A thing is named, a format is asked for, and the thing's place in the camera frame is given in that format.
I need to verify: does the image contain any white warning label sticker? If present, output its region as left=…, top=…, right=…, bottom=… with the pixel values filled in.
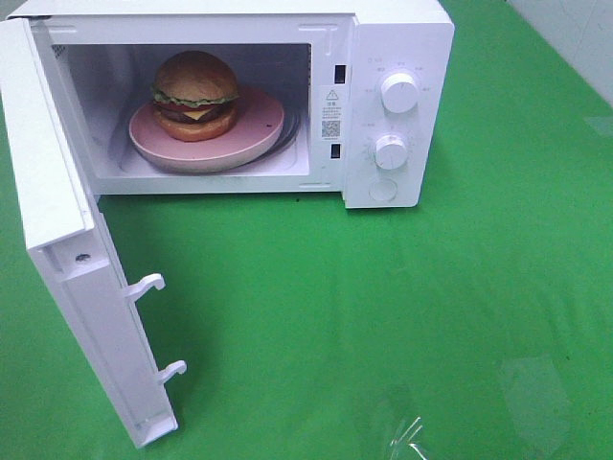
left=317, top=85, right=345, bottom=141

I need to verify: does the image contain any upper white microwave knob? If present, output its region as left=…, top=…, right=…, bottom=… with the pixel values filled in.
left=380, top=71, right=420, bottom=114

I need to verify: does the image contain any pink round plate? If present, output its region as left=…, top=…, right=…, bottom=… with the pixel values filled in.
left=129, top=86, right=285, bottom=173

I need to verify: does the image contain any glass microwave turntable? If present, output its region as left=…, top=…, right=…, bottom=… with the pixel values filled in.
left=121, top=109, right=301, bottom=175

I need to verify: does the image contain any white microwave door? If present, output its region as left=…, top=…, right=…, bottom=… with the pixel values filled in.
left=1, top=18, right=187, bottom=447

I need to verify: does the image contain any white microwave oven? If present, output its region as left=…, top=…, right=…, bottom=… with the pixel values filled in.
left=5, top=1, right=454, bottom=208

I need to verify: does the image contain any white microwave knob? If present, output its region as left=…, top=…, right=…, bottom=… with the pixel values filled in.
left=375, top=134, right=409, bottom=171
left=380, top=71, right=420, bottom=114

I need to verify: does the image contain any lower white microwave knob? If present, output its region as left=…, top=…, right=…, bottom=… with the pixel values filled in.
left=375, top=134, right=409, bottom=171

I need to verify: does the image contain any toy hamburger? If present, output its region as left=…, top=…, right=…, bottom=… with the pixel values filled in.
left=151, top=51, right=239, bottom=142

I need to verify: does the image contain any round white door button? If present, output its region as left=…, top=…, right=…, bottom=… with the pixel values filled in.
left=369, top=178, right=397, bottom=201

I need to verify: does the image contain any clear tape patch on table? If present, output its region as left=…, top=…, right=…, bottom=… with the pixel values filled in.
left=498, top=356, right=571, bottom=458

